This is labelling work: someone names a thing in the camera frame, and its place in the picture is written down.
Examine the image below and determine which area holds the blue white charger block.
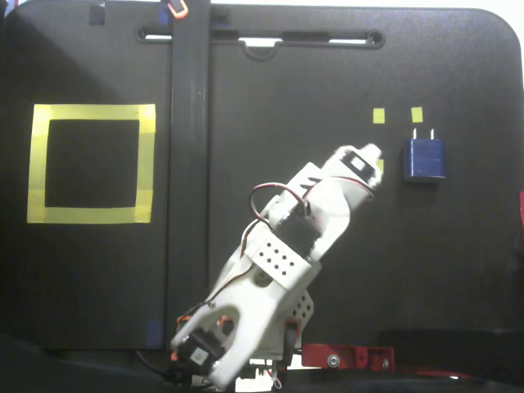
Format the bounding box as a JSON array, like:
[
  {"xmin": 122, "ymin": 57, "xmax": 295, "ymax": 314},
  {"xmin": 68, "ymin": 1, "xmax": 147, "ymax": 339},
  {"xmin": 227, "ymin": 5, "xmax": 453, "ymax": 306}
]
[{"xmin": 401, "ymin": 127, "xmax": 447, "ymax": 184}]

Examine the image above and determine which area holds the red black white servo cable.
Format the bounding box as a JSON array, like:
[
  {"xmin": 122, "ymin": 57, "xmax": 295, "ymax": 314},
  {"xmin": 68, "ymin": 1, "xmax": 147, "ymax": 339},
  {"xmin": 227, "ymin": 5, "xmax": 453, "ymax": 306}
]
[
  {"xmin": 302, "ymin": 174, "xmax": 376, "ymax": 206},
  {"xmin": 196, "ymin": 183, "xmax": 312, "ymax": 312}
]

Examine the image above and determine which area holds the black power cable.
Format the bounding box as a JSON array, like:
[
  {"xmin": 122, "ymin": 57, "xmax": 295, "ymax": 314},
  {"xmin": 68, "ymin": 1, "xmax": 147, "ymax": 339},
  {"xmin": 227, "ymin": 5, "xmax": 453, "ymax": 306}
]
[{"xmin": 133, "ymin": 348, "xmax": 175, "ymax": 384}]

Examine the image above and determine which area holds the yellow tape square outline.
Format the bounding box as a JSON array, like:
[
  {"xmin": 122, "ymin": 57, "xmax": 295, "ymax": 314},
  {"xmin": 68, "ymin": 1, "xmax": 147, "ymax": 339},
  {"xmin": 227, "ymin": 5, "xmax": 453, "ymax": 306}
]
[{"xmin": 26, "ymin": 103, "xmax": 157, "ymax": 225}]

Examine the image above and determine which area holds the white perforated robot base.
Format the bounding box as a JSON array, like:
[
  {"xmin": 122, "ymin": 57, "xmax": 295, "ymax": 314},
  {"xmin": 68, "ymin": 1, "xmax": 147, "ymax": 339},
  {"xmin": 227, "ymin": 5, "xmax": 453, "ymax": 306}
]
[{"xmin": 239, "ymin": 286, "xmax": 316, "ymax": 369}]

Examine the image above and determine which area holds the red metal corner bracket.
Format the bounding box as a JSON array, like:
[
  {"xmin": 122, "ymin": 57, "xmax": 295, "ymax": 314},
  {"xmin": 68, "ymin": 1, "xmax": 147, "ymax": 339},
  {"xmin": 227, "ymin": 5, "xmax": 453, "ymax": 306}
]
[{"xmin": 301, "ymin": 342, "xmax": 396, "ymax": 373}]

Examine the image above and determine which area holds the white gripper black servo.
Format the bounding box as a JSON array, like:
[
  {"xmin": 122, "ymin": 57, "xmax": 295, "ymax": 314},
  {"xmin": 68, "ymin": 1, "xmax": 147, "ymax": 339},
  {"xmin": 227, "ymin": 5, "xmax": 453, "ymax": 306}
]
[{"xmin": 327, "ymin": 142, "xmax": 385, "ymax": 192}]

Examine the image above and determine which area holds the orange spring clamp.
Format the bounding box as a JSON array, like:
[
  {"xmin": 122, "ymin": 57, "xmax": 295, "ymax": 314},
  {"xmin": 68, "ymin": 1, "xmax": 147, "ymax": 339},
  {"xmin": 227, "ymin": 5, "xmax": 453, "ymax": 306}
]
[{"xmin": 162, "ymin": 0, "xmax": 189, "ymax": 20}]

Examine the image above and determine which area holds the long black table strip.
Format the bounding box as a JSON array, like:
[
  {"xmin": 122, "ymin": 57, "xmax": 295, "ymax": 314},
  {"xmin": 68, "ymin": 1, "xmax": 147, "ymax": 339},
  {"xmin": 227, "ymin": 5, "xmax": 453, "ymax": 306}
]
[{"xmin": 165, "ymin": 0, "xmax": 212, "ymax": 353}]

